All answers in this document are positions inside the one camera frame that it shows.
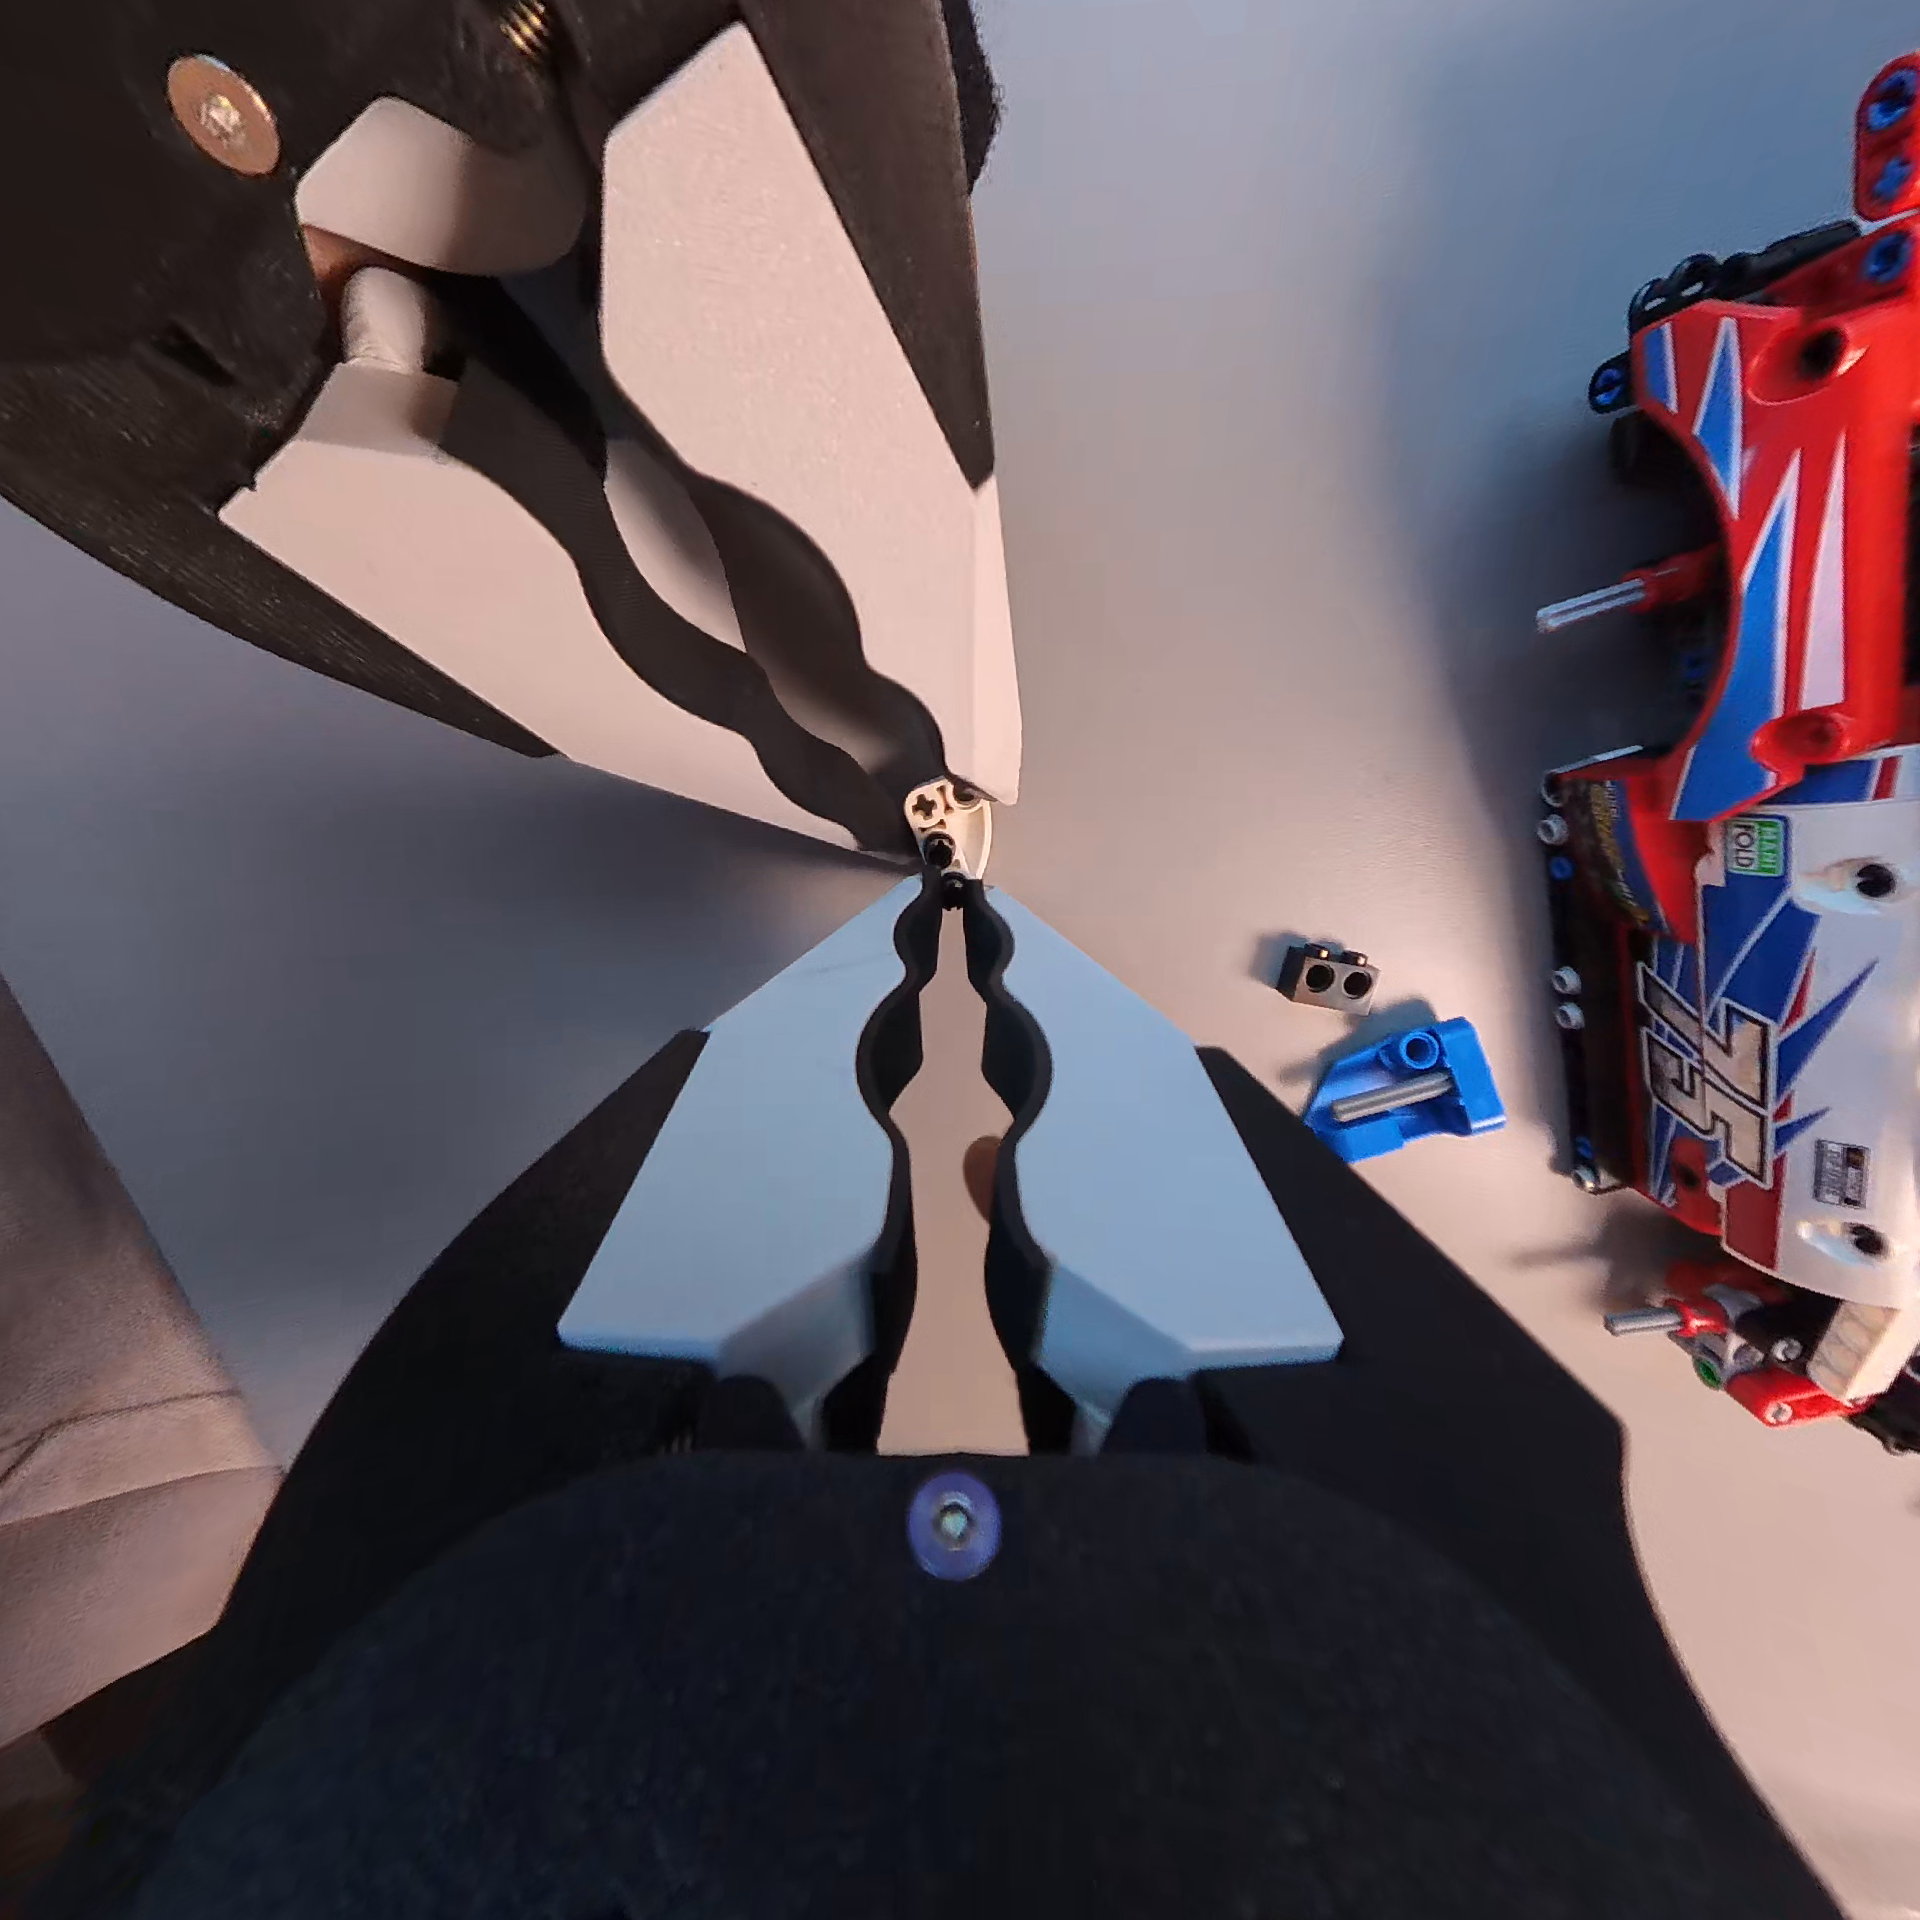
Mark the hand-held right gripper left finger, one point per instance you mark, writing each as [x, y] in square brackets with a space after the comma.
[735, 1200]

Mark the white lego liftarm piece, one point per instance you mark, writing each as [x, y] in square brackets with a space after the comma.
[968, 832]

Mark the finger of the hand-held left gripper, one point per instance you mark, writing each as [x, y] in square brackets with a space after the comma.
[450, 555]
[779, 330]

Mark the blue lego panel piece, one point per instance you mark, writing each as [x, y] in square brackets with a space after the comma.
[1441, 1108]

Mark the lego race car model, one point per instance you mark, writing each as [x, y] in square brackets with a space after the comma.
[1770, 751]

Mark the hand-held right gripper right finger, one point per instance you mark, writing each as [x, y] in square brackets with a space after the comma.
[1171, 1200]

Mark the grey lego axle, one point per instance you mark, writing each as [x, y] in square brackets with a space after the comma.
[1393, 1095]

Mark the short black lego pin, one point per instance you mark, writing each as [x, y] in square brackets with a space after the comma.
[944, 874]

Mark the black two-hole lego brick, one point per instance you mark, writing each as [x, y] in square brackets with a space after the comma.
[1328, 979]

